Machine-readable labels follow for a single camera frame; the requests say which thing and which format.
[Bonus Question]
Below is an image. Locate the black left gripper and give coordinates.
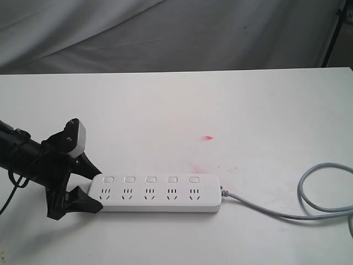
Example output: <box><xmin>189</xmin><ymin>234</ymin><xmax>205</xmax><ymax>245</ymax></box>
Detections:
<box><xmin>39</xmin><ymin>132</ymin><xmax>103</xmax><ymax>220</ymax></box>

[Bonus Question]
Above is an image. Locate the white five-socket power strip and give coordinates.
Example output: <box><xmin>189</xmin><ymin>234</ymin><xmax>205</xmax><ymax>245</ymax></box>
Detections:
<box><xmin>88</xmin><ymin>173</ymin><xmax>222</xmax><ymax>213</ymax></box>

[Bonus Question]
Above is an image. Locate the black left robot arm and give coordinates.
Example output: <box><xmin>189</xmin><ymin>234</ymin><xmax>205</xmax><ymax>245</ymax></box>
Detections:
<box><xmin>1</xmin><ymin>118</ymin><xmax>103</xmax><ymax>220</ymax></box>

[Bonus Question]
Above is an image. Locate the grey backdrop cloth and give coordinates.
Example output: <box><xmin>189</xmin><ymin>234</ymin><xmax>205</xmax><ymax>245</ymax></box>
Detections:
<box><xmin>1</xmin><ymin>1</ymin><xmax>344</xmax><ymax>74</ymax></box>

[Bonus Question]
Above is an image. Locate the black tripod stand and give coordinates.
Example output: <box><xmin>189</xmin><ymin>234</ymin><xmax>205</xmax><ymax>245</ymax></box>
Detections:
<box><xmin>321</xmin><ymin>0</ymin><xmax>350</xmax><ymax>68</ymax></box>

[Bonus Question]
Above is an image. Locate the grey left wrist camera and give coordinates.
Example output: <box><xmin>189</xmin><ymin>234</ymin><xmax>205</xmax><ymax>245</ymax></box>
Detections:
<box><xmin>62</xmin><ymin>118</ymin><xmax>86</xmax><ymax>158</ymax></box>

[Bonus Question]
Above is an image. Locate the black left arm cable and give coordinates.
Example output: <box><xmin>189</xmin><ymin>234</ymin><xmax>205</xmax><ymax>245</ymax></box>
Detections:
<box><xmin>0</xmin><ymin>143</ymin><xmax>60</xmax><ymax>215</ymax></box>

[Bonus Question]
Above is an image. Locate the grey power cord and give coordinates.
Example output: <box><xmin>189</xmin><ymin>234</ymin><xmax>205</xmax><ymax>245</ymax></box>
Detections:
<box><xmin>220</xmin><ymin>162</ymin><xmax>353</xmax><ymax>222</ymax></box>

